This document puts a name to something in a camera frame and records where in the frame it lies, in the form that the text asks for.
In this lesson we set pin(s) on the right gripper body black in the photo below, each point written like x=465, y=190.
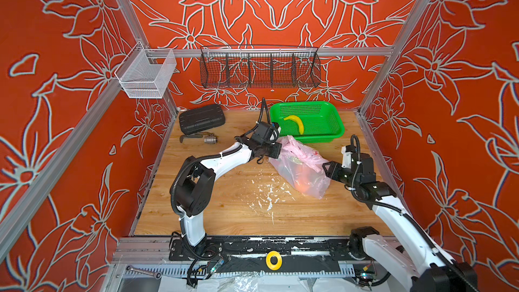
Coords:
x=346, y=175

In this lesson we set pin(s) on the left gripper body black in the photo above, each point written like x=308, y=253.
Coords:
x=270, y=150

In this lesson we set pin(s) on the pink plastic bag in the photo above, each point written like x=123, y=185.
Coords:
x=301, y=167

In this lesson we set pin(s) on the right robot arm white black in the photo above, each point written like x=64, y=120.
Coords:
x=418, y=263

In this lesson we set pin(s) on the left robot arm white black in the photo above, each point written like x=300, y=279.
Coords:
x=192, y=188

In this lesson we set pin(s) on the yellow banana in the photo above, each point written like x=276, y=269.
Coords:
x=298, y=121

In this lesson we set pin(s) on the metal clamp fitting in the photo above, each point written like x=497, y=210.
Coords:
x=207, y=137

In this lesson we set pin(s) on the green plastic basket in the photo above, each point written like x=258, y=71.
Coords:
x=321, y=121

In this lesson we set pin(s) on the black plastic case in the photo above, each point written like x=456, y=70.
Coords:
x=201, y=119

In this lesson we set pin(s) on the yellow tape roll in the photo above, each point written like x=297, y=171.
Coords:
x=274, y=260

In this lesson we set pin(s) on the metal wrench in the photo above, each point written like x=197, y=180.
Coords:
x=155, y=275

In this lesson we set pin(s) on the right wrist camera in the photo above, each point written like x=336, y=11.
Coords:
x=347, y=152

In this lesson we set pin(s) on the black wire wall basket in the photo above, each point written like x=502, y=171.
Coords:
x=259, y=66

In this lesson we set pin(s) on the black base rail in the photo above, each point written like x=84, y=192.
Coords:
x=303, y=256

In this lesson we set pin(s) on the clear plastic wall bin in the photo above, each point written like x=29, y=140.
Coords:
x=146, y=73

